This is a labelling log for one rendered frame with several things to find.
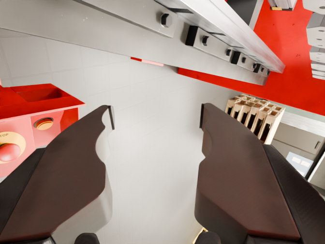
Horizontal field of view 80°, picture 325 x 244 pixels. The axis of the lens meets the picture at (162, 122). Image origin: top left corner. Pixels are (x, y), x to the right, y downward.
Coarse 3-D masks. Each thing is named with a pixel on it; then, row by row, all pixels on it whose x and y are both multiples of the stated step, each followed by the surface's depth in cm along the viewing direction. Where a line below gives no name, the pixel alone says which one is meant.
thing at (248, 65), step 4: (236, 52) 87; (240, 52) 86; (236, 56) 87; (240, 56) 87; (244, 56) 91; (232, 60) 89; (236, 60) 88; (240, 60) 89; (248, 60) 97; (252, 60) 103; (236, 64) 88; (240, 64) 91; (244, 64) 95; (248, 64) 100; (244, 68) 102; (248, 68) 102; (252, 68) 108
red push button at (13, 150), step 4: (4, 144) 38; (8, 144) 38; (12, 144) 39; (16, 144) 40; (0, 148) 37; (4, 148) 38; (8, 148) 38; (12, 148) 39; (16, 148) 39; (0, 152) 37; (4, 152) 38; (8, 152) 38; (12, 152) 39; (16, 152) 39; (0, 156) 38; (4, 156) 38; (8, 156) 38; (12, 156) 39; (16, 156) 40; (0, 160) 38; (4, 160) 38; (8, 160) 39; (12, 160) 40
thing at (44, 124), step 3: (42, 120) 49; (45, 120) 49; (48, 120) 50; (51, 120) 51; (36, 123) 49; (39, 123) 49; (42, 123) 49; (45, 123) 49; (48, 123) 50; (51, 123) 51; (36, 126) 49; (39, 126) 49; (42, 126) 50; (45, 126) 50; (48, 126) 51; (39, 129) 50; (42, 129) 51
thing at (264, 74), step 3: (258, 66) 118; (261, 66) 120; (264, 66) 126; (255, 69) 119; (258, 69) 118; (267, 69) 135; (255, 72) 120; (258, 72) 120; (261, 72) 125; (264, 72) 131; (261, 75) 133; (264, 75) 134; (267, 75) 142
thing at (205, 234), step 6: (84, 234) 5; (90, 234) 5; (204, 234) 5; (210, 234) 5; (216, 234) 5; (78, 240) 5; (84, 240) 5; (90, 240) 5; (96, 240) 5; (198, 240) 5; (204, 240) 5; (210, 240) 5; (216, 240) 5
